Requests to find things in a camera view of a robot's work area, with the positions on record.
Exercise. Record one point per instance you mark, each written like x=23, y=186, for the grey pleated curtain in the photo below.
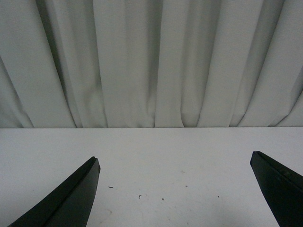
x=151, y=63

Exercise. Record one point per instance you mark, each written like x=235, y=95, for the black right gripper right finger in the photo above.
x=281, y=187

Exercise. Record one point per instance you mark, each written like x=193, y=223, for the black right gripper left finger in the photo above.
x=69, y=204

